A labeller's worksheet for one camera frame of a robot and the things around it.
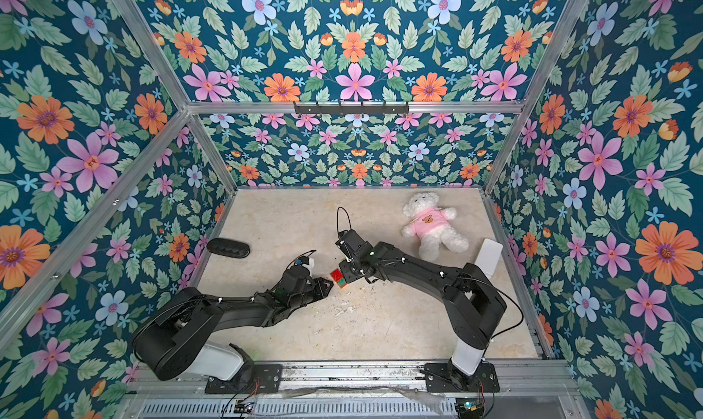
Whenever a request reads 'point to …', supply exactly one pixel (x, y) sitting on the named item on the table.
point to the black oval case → (229, 248)
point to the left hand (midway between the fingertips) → (335, 285)
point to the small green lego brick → (341, 282)
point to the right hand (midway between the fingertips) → (350, 268)
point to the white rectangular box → (489, 256)
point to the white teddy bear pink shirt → (429, 223)
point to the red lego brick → (337, 274)
